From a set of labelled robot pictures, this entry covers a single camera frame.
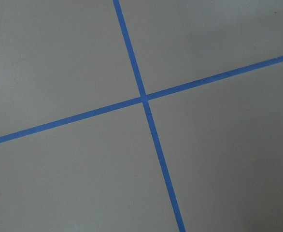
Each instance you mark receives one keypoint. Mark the long blue tape line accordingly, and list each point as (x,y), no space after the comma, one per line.
(130,102)

